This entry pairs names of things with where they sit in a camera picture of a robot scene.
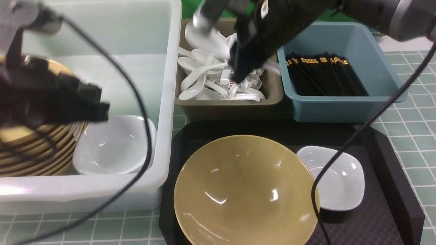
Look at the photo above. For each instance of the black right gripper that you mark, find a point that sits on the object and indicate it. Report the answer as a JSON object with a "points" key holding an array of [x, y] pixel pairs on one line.
{"points": [[260, 33]]}

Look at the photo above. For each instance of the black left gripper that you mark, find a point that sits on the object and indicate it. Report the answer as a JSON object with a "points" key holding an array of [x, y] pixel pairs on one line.
{"points": [[40, 92]]}

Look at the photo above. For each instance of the tan noodle bowl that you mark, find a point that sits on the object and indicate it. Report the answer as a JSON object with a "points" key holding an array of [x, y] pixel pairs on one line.
{"points": [[244, 190]]}

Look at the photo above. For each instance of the small white square dish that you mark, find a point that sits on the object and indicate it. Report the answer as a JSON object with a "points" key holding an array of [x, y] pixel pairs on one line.
{"points": [[342, 187]]}

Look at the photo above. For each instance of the white ceramic soup spoon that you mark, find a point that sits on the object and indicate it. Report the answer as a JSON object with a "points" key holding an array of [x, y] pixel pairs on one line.
{"points": [[213, 42]]}

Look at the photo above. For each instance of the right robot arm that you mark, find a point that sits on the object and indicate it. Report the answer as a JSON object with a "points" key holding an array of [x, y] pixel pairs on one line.
{"points": [[402, 20]]}

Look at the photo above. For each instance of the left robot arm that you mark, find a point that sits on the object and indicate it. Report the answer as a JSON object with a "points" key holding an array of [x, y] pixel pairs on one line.
{"points": [[17, 16]]}

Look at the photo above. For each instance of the brown plastic spoon bin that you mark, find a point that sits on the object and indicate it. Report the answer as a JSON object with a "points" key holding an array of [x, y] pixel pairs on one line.
{"points": [[194, 110]]}

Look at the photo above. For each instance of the stack of tan bowls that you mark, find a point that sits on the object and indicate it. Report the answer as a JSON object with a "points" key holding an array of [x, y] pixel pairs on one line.
{"points": [[42, 161]]}

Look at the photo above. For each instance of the pile of white spoons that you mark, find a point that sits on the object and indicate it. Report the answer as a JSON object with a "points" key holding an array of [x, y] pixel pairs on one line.
{"points": [[209, 78]]}

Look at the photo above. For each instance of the green cloth backdrop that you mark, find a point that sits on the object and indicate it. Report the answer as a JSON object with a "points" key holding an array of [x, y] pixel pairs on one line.
{"points": [[190, 6]]}

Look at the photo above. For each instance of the bundle of black chopsticks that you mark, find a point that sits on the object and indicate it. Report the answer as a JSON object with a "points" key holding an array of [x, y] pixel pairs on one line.
{"points": [[323, 75]]}

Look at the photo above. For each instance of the blue plastic chopstick bin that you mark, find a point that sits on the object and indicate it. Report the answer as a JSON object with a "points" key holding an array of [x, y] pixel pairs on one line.
{"points": [[356, 43]]}

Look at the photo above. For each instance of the stack of white dishes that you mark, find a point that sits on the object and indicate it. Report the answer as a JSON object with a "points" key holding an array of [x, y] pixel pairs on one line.
{"points": [[117, 146]]}

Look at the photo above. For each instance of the large white plastic tub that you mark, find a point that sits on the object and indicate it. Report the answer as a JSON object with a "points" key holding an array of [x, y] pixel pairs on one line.
{"points": [[143, 36]]}

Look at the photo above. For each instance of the black plastic serving tray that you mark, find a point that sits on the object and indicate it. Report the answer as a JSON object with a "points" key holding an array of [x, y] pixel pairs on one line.
{"points": [[389, 214]]}

